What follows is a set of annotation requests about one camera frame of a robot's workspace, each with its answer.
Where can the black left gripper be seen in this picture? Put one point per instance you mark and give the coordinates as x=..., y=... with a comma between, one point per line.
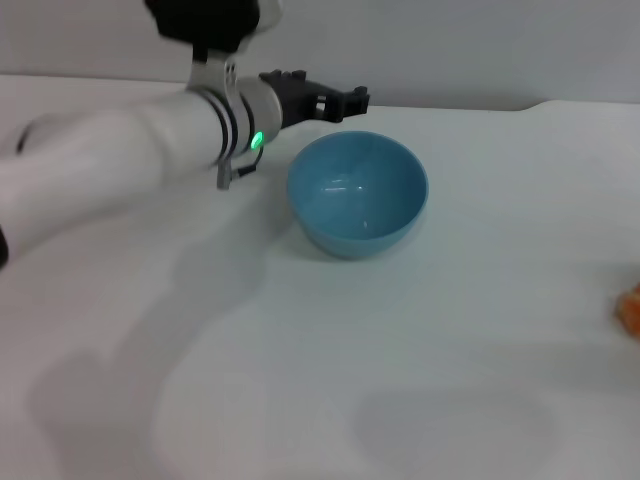
x=295, y=97

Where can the blue bowl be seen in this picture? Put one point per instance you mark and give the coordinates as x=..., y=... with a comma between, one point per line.
x=357, y=195

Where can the orange sliced bread loaf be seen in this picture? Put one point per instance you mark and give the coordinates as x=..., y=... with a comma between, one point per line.
x=629, y=310

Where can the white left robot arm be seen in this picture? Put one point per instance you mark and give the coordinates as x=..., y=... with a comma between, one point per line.
x=125, y=145

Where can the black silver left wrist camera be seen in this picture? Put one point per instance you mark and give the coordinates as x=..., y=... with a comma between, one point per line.
x=205, y=22

